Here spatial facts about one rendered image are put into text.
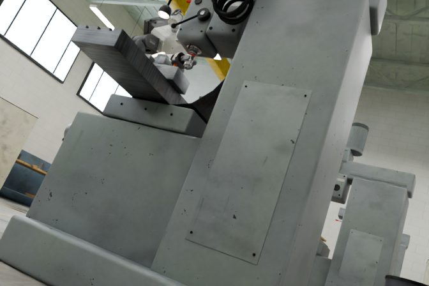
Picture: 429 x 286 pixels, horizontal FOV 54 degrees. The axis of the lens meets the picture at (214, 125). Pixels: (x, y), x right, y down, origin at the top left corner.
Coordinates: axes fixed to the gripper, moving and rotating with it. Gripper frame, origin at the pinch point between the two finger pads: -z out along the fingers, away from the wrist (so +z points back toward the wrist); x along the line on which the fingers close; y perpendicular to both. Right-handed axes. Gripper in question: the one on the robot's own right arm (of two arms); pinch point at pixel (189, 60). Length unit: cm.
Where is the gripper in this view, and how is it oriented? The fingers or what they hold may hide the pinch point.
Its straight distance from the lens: 229.4
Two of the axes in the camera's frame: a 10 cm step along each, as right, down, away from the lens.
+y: -3.5, 8.9, -2.9
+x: 6.1, 4.5, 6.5
